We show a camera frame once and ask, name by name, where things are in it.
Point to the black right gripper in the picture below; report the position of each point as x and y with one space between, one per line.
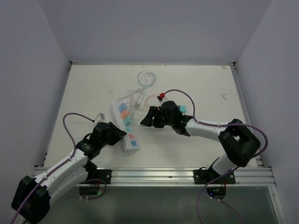
148 120

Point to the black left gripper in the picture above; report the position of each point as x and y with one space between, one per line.
117 134

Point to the white power strip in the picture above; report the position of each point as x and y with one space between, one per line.
129 142

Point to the dark teal plug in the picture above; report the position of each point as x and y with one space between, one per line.
183 109

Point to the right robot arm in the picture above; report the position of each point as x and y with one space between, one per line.
238 142

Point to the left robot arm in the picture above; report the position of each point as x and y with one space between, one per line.
35 195

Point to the salmon pink plug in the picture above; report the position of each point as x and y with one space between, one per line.
124 113

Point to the light blue plug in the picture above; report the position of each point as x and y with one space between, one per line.
122 107

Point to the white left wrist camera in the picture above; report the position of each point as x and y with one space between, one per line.
99 118

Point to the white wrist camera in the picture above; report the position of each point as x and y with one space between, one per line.
162 98
99 118

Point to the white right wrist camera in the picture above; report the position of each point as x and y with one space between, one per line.
162 98

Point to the aluminium mounting rail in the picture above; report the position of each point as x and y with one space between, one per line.
184 177

